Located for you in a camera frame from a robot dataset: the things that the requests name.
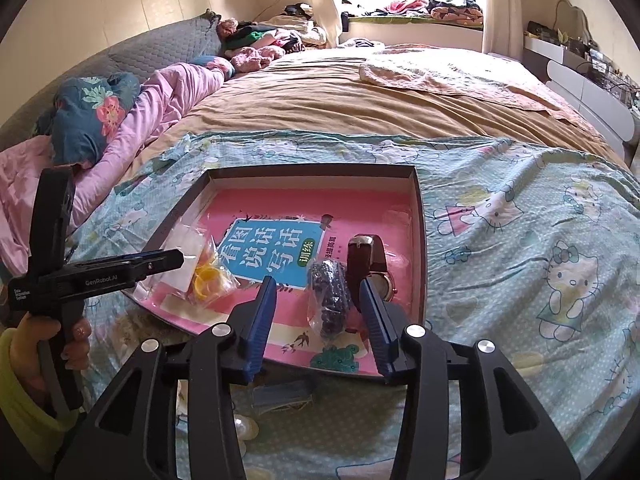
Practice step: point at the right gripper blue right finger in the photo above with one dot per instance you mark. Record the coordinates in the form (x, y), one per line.
(384, 340)

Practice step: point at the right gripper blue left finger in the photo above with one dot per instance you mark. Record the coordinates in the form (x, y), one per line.
(256, 331)

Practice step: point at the dark beads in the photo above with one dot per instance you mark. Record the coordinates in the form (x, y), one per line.
(329, 299)

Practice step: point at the yellow rings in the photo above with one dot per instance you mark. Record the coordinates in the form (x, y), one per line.
(205, 269)

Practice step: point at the brown leather wrist watch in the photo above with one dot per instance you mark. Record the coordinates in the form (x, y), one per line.
(366, 258)

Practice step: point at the pink children's book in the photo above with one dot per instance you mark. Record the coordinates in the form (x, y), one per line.
(300, 269)

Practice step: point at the dark cardboard box tray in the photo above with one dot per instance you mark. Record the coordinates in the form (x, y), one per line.
(295, 259)

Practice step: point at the hello kitty teal bedsheet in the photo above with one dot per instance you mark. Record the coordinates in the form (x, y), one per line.
(532, 247)

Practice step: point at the dark floral pillow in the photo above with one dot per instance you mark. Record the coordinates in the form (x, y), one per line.
(84, 115)

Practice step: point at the tan blanket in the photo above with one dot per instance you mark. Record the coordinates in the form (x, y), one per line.
(321, 91)

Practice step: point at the pink quilt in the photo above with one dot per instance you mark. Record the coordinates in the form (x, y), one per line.
(165, 99)

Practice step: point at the pile of clothes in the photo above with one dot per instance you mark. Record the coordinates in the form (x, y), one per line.
(250, 46)

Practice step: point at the pink floral thin blanket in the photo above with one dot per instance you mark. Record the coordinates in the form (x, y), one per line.
(458, 72)

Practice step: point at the grey quilted headboard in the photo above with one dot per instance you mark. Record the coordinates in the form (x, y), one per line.
(140, 55)

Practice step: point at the white long low cabinet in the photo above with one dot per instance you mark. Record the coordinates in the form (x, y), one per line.
(566, 74)

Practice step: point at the clothes on window sill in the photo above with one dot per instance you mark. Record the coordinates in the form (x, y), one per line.
(468, 14)

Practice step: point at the cream window curtain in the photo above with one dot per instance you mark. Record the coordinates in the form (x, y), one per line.
(503, 28)

